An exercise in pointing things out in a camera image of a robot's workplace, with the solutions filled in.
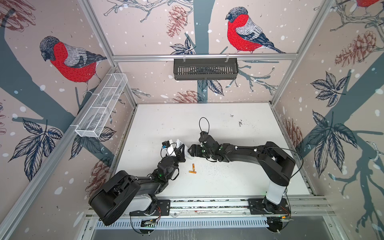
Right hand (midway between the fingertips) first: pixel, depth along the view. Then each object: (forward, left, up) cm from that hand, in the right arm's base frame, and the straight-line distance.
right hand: (192, 154), depth 89 cm
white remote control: (-5, +9, +14) cm, 17 cm away
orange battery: (-7, -1, -4) cm, 8 cm away
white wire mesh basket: (+13, +49, +29) cm, 58 cm away
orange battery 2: (-10, -1, -4) cm, 10 cm away
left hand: (0, +4, +10) cm, 10 cm away
